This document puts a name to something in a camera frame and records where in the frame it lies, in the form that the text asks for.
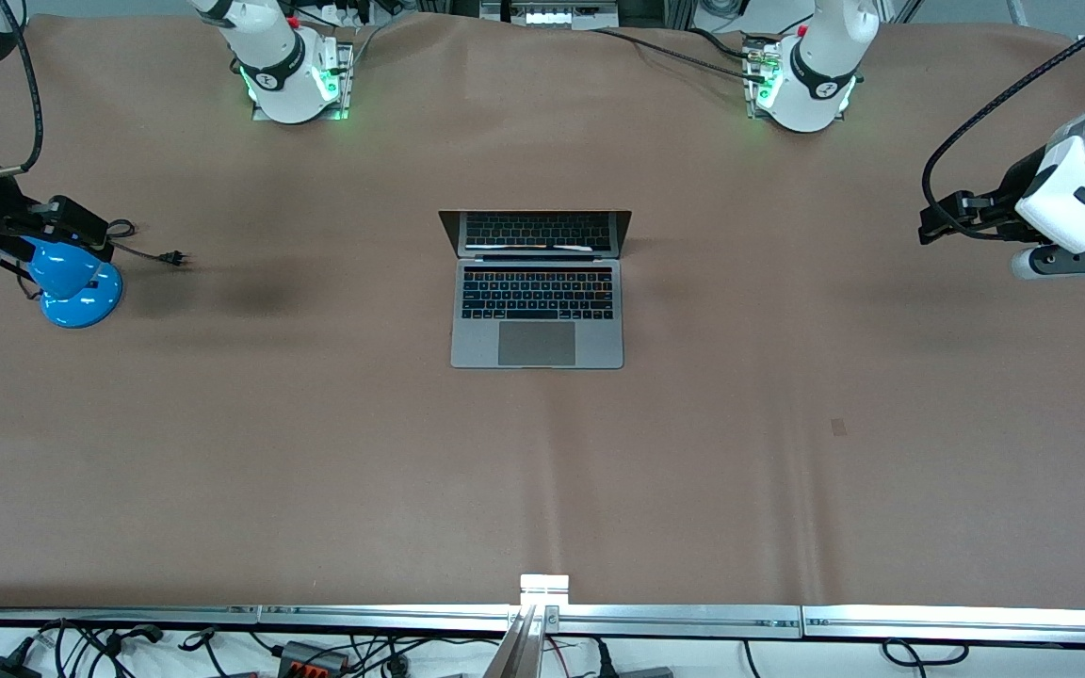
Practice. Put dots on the brown table cover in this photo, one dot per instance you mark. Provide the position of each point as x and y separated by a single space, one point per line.
542 471

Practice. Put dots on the blue desk lamp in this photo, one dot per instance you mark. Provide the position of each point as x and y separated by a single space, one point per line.
81 297

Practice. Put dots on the grey connector with orange levers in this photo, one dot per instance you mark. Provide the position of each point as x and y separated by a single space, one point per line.
315 656

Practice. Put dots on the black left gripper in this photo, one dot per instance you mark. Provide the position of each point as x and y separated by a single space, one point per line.
1011 191

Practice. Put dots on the grey laptop with black keyboard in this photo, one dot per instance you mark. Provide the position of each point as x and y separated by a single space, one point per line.
537 344

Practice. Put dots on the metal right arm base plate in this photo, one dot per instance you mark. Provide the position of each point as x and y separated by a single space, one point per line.
344 56

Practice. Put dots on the shiny metal bracket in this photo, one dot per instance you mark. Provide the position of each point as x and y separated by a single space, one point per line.
544 589

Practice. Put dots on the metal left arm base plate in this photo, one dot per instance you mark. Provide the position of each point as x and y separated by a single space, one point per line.
756 49

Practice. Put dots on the aluminium table edge rail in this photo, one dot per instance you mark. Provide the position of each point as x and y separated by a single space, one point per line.
976 623
100 614
674 620
382 617

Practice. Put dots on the white power strip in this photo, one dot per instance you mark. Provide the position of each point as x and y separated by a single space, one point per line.
561 13

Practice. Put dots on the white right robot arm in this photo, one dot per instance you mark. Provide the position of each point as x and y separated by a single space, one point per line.
279 56

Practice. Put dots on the aluminium camera mount pole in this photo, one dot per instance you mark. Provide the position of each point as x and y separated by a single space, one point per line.
522 650

